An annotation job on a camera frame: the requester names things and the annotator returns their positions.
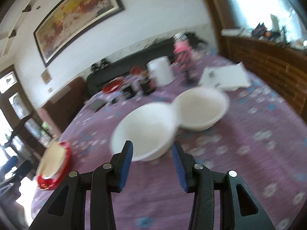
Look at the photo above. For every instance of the glass panel door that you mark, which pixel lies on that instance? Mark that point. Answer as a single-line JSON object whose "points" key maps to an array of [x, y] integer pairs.
{"points": [[12, 105]]}

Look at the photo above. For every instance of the red ribbed plate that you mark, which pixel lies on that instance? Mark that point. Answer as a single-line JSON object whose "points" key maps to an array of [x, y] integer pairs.
{"points": [[46, 183]]}

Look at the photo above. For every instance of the small red plate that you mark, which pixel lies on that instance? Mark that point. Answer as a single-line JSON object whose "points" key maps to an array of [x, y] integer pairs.
{"points": [[112, 86]]}

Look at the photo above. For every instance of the black sofa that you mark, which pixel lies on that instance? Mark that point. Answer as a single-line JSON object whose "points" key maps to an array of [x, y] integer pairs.
{"points": [[124, 62]]}

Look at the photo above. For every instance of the cream plastic bowl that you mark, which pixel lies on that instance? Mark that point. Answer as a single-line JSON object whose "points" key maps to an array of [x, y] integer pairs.
{"points": [[52, 158]]}

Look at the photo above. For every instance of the black box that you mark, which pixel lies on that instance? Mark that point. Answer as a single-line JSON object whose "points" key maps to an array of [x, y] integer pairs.
{"points": [[128, 90]]}

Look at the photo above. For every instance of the jar with wooden lid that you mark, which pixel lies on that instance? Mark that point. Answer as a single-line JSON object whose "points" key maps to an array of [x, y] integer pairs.
{"points": [[148, 85]]}

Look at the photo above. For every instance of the small wall plaque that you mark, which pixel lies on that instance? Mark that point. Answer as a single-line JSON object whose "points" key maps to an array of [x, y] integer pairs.
{"points": [[46, 76]]}

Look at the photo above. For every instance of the bright window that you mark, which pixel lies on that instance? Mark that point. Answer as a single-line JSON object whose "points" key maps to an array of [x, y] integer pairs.
{"points": [[259, 2]]}

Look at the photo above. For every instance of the red plate with gold rim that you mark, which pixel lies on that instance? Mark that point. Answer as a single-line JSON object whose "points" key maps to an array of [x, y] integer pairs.
{"points": [[66, 153]]}

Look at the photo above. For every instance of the purple floral tablecloth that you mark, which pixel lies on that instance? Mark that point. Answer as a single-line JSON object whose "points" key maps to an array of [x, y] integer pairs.
{"points": [[239, 148]]}

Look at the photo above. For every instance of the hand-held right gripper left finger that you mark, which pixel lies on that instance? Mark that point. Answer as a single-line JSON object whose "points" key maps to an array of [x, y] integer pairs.
{"points": [[126, 167]]}

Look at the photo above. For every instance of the white plastic jar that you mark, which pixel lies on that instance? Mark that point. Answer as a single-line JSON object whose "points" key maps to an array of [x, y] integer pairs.
{"points": [[160, 71]]}

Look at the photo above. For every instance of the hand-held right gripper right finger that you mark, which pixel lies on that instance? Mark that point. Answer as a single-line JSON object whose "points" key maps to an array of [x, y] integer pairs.
{"points": [[179, 170]]}

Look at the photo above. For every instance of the white napkin stack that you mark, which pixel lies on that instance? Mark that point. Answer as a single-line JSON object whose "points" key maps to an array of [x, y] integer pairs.
{"points": [[225, 76]]}

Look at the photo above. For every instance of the large white foam bowl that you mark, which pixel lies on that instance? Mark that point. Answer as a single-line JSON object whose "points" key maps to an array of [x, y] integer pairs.
{"points": [[201, 105]]}

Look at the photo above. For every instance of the framed wall painting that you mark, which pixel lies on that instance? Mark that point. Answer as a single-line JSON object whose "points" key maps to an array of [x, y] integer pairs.
{"points": [[76, 12]]}

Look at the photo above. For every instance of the pink sleeved bottle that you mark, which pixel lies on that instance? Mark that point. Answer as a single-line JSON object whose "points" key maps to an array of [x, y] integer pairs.
{"points": [[183, 50]]}

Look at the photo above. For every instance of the black smartphone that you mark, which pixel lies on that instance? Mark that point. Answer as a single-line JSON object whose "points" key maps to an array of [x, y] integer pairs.
{"points": [[97, 105]]}

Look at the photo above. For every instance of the red lidded glass container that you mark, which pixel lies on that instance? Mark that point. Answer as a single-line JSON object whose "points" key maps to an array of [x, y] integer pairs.
{"points": [[136, 70]]}

